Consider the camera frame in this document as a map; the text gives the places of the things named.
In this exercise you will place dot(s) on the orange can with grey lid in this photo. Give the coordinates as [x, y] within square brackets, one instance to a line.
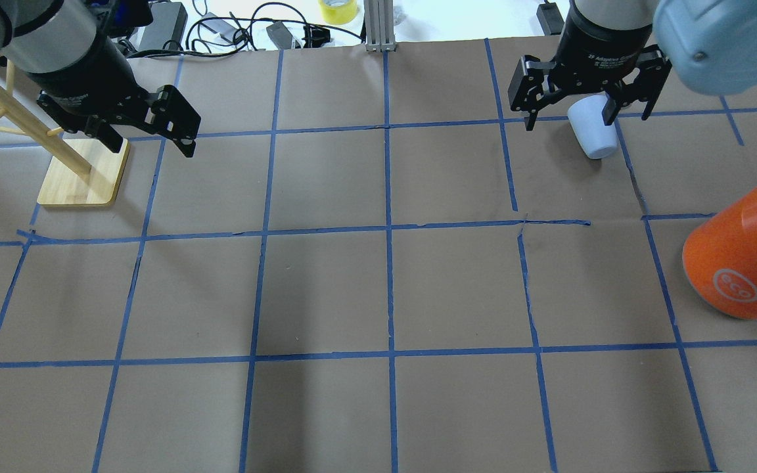
[720, 259]

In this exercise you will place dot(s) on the aluminium frame post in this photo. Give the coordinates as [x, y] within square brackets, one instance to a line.
[378, 20]

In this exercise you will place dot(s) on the yellow tape roll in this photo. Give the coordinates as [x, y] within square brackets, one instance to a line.
[338, 12]

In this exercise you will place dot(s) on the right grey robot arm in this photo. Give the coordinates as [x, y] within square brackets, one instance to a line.
[712, 45]

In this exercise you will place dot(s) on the small black adapter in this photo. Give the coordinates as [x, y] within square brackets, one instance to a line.
[550, 18]

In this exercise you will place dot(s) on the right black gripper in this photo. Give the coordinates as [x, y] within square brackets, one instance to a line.
[605, 45]

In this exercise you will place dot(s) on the black power adapter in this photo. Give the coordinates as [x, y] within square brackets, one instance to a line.
[166, 28]

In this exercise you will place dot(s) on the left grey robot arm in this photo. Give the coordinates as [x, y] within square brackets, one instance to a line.
[39, 33]

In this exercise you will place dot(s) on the wooden cup stand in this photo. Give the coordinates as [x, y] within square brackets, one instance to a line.
[83, 173]

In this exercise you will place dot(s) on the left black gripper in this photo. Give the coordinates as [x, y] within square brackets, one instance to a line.
[86, 73]

